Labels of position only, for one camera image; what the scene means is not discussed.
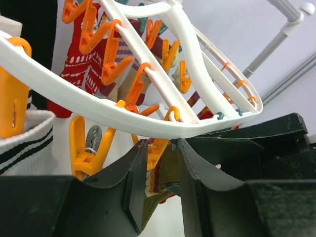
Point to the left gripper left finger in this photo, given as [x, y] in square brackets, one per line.
[115, 205]

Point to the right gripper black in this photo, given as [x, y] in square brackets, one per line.
[275, 149]

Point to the black sock pair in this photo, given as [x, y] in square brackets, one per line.
[38, 19]

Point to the white metal drying rack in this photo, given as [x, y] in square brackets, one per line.
[295, 18]

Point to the cream fluffy sock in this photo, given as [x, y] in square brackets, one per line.
[170, 56]

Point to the olive striped sock pair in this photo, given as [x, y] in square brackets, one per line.
[166, 171]

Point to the grey sock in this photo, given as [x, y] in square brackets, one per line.
[92, 143]

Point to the beige purple striped sock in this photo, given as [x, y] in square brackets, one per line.
[121, 86]

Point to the white striped sock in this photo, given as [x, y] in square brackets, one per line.
[26, 135]

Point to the red patterned sock pair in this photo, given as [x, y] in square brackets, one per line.
[84, 71]

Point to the purple orange striped sock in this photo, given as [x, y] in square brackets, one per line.
[203, 112]

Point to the yellow clothespin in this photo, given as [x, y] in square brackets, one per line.
[80, 159]

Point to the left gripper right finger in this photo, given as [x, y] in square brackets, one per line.
[210, 198]

